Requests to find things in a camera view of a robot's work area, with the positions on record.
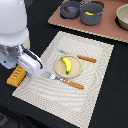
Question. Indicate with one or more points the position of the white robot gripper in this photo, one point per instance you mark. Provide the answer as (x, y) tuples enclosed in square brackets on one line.
[(20, 55)]

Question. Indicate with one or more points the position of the yellow toy bread loaf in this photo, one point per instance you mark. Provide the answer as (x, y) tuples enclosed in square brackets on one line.
[(16, 77)]

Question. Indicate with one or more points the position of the yellow toy banana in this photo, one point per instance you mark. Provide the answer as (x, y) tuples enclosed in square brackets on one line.
[(67, 63)]

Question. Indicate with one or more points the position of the brown toy sausage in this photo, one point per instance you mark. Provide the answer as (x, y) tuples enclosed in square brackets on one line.
[(67, 8)]

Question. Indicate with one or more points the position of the grey pot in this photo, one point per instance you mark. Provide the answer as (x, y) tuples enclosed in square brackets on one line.
[(70, 9)]

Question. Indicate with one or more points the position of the yellow cheese wedge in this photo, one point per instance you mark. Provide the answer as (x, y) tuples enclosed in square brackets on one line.
[(88, 13)]

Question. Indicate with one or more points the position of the grey saucepan with handle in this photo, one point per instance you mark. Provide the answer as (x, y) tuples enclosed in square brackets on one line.
[(93, 7)]

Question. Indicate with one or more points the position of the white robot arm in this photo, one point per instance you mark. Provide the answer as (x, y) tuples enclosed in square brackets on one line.
[(14, 38)]

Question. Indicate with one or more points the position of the beige round plate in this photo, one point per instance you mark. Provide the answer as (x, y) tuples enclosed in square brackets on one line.
[(76, 67)]

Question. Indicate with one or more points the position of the white woven placemat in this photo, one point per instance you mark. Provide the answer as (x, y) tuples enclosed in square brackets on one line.
[(69, 103)]

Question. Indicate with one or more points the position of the beige bowl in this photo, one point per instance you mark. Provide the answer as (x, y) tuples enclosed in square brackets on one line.
[(122, 14)]

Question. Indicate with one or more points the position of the fork with wooden handle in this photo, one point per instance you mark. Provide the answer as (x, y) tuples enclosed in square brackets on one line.
[(54, 77)]

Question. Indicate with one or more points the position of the knife with wooden handle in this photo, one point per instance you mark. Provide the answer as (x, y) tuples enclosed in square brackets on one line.
[(79, 56)]

